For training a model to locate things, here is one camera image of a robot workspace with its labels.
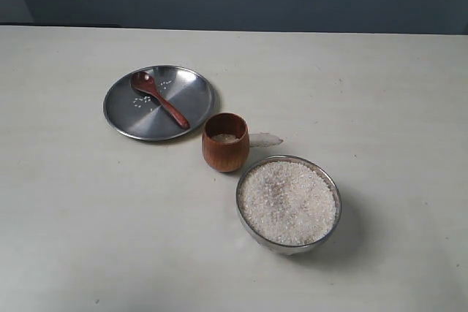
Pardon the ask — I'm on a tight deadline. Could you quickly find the dark red wooden spoon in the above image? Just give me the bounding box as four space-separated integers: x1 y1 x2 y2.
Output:
130 71 190 130

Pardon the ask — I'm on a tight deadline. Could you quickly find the brown wooden cup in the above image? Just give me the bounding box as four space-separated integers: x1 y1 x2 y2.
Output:
202 113 249 173

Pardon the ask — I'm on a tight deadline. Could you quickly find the steel bowl of rice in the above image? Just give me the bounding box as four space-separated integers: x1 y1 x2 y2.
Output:
235 155 341 256

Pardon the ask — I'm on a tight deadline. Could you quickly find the round steel plate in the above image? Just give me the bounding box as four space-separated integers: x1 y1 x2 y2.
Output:
103 65 216 142

